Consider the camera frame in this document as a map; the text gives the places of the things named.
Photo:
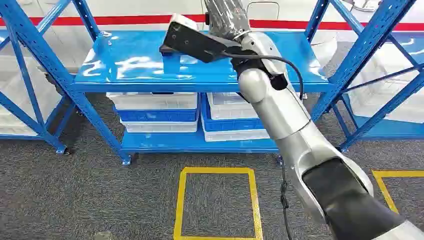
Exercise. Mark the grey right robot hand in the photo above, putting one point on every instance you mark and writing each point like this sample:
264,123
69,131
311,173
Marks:
228,18

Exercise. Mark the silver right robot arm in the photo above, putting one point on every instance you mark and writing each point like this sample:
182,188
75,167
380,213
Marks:
285,112

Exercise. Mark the blue steel shelf rack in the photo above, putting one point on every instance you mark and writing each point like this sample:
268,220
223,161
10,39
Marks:
149,66
26,81
381,130

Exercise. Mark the large white plastic bin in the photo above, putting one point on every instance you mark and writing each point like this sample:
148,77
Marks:
20,112
391,96

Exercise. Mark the metal floor socket plate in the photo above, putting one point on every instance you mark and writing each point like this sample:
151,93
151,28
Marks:
102,236

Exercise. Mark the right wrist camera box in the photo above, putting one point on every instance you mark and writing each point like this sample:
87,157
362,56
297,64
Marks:
195,43

